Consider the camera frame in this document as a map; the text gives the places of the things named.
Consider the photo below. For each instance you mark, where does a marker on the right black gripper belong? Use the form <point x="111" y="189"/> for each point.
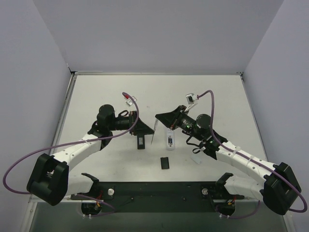
<point x="177" y="117"/>

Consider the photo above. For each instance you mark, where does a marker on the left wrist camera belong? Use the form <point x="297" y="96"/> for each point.
<point x="129" y="101"/>

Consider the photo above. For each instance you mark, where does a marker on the clear handle screwdriver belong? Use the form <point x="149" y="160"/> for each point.
<point x="155" y="126"/>

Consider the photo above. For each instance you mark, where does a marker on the white battery cover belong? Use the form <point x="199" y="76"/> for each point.
<point x="196" y="159"/>

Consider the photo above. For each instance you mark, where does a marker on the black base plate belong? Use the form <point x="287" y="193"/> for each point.
<point x="159" y="197"/>

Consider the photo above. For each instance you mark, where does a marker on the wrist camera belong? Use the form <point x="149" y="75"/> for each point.
<point x="129" y="101"/>
<point x="192" y="101"/>

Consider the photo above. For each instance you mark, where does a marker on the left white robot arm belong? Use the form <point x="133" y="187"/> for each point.
<point x="50" y="179"/>

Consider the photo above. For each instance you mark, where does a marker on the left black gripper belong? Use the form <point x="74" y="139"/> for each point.
<point x="133" y="123"/>

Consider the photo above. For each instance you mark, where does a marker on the black remote control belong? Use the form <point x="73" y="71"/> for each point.
<point x="140" y="142"/>

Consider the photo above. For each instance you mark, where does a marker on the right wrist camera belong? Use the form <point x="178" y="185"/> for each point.
<point x="192" y="101"/>

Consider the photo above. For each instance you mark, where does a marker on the black battery cover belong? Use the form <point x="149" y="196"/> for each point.
<point x="164" y="163"/>

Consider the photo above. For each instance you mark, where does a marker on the white remote control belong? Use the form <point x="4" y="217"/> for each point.
<point x="170" y="140"/>

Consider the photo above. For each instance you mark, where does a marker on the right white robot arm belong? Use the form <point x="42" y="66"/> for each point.
<point x="274" y="184"/>

